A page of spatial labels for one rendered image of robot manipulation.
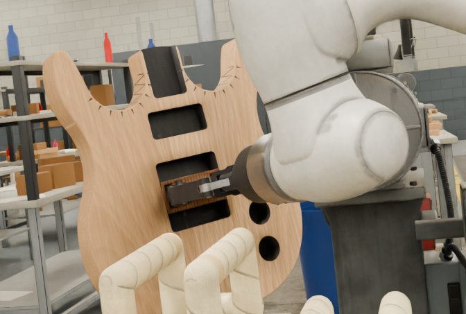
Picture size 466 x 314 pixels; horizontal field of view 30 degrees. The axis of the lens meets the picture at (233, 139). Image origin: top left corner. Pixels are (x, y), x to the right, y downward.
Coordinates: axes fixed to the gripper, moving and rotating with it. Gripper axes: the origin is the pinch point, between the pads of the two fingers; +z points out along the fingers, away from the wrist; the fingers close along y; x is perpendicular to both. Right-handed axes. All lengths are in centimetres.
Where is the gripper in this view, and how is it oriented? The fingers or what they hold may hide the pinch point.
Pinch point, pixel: (195, 190)
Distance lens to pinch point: 124.7
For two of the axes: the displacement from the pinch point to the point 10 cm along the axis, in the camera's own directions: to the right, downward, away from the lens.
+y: 8.2, -1.9, 5.4
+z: -5.1, 1.7, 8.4
